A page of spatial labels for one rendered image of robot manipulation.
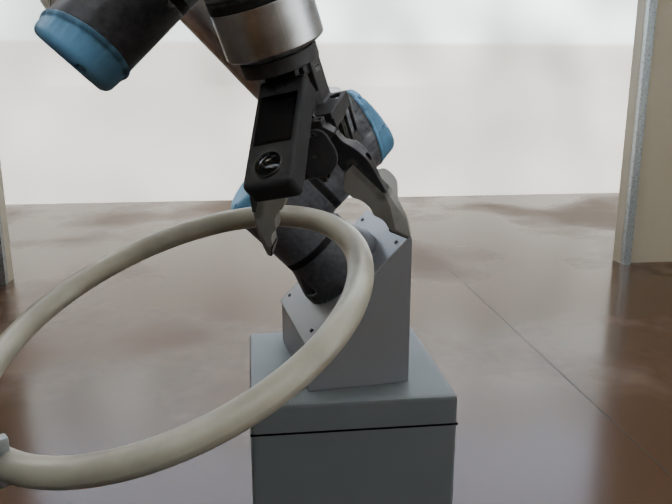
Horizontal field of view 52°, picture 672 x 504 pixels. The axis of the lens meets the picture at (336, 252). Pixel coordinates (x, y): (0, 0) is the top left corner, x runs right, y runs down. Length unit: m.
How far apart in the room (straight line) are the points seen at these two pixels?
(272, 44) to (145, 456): 0.36
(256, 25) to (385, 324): 0.87
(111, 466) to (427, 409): 0.84
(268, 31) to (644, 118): 5.46
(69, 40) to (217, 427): 0.37
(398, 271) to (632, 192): 4.76
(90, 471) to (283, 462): 0.77
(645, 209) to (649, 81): 1.01
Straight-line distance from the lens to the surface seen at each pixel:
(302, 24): 0.60
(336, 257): 1.36
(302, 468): 1.39
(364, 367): 1.39
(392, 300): 1.35
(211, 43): 1.28
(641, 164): 6.07
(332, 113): 0.64
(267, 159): 0.57
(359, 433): 1.37
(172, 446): 0.63
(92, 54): 0.70
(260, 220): 0.69
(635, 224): 6.14
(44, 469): 0.69
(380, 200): 0.64
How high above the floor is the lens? 1.43
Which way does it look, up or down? 14 degrees down
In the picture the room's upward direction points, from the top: straight up
